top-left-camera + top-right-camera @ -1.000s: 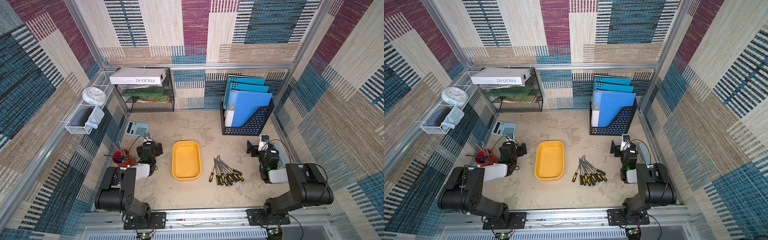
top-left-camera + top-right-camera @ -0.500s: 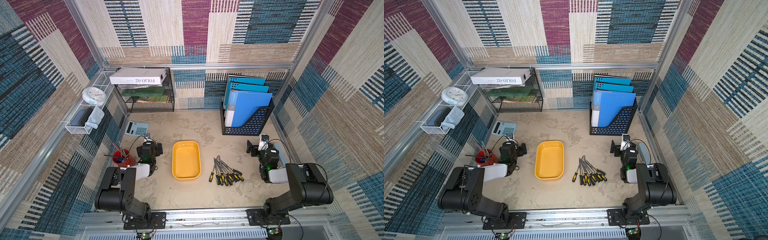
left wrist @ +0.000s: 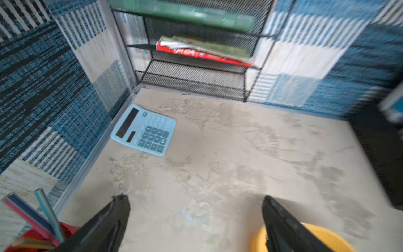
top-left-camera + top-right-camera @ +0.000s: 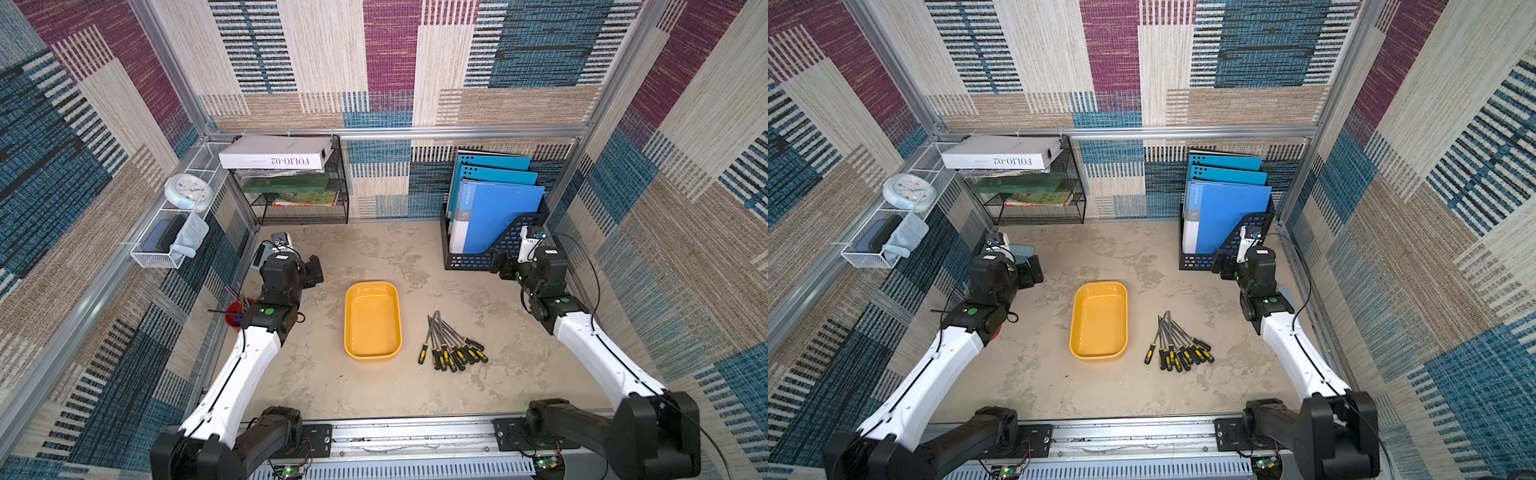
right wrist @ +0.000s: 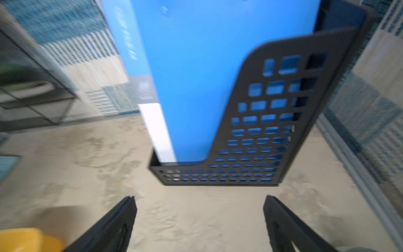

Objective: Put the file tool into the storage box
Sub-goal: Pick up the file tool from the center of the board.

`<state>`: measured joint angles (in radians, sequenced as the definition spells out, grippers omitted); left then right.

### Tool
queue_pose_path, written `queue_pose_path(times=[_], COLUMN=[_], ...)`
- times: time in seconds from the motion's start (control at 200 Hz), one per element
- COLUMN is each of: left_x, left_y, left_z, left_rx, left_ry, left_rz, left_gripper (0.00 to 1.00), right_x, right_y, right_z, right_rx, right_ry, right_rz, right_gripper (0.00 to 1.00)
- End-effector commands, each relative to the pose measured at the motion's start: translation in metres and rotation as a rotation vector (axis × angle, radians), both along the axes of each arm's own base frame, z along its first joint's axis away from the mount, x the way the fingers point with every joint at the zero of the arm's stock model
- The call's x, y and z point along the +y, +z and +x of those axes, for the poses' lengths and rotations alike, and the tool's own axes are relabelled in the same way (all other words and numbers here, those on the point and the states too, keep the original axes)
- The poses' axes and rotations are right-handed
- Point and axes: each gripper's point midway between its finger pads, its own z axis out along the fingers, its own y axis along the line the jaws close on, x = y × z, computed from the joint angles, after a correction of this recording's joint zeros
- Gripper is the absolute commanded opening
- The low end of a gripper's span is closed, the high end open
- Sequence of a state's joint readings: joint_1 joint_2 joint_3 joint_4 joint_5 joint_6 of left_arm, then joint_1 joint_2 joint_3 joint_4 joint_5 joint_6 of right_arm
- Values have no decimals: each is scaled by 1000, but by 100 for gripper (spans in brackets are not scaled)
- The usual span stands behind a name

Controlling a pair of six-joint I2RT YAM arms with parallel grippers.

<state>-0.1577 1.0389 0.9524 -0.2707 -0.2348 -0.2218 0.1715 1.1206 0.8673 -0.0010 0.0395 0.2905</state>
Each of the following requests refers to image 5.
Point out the blue front folder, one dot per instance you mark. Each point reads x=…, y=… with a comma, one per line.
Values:
x=183, y=57

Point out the black perforated file holder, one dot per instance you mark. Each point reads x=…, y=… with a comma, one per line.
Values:
x=280, y=91

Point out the black wire shelf rack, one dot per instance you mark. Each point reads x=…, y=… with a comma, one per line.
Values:
x=34, y=91

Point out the grey stapler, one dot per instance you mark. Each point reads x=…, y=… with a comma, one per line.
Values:
x=7, y=164

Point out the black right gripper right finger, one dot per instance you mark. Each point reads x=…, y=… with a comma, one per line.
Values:
x=287, y=231

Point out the yellow storage tray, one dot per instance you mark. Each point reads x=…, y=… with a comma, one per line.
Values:
x=29, y=240

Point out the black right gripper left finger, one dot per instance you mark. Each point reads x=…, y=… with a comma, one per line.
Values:
x=111, y=233

